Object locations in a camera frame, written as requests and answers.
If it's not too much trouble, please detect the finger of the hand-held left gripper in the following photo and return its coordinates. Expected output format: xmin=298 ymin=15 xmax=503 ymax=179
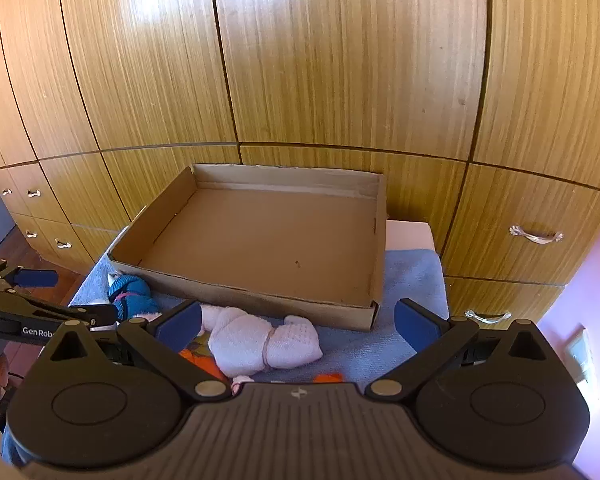
xmin=0 ymin=289 xmax=119 ymax=346
xmin=0 ymin=259 xmax=60 ymax=292

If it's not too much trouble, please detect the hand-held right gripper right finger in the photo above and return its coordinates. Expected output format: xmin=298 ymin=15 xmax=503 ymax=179
xmin=364 ymin=298 xmax=564 ymax=402

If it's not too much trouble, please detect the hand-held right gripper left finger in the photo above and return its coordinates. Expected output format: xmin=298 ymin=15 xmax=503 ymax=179
xmin=41 ymin=300 xmax=233 ymax=404

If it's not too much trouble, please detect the teal blue knit bundle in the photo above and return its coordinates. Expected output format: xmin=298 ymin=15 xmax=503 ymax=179
xmin=107 ymin=272 xmax=161 ymax=321

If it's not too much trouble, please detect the white knit garment bundle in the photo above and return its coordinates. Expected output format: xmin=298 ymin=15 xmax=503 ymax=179
xmin=200 ymin=302 xmax=323 ymax=378

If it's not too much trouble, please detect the shallow cardboard box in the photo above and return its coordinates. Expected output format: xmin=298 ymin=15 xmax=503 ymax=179
xmin=106 ymin=162 xmax=388 ymax=332

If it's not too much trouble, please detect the blue towel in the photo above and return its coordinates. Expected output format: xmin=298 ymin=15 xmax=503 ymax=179
xmin=67 ymin=247 xmax=451 ymax=396

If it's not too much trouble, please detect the wooden wardrobe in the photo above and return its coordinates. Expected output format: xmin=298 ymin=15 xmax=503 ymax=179
xmin=0 ymin=0 xmax=600 ymax=341

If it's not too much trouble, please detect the wall socket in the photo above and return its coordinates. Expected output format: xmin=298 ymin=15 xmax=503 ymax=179
xmin=566 ymin=327 xmax=600 ymax=386

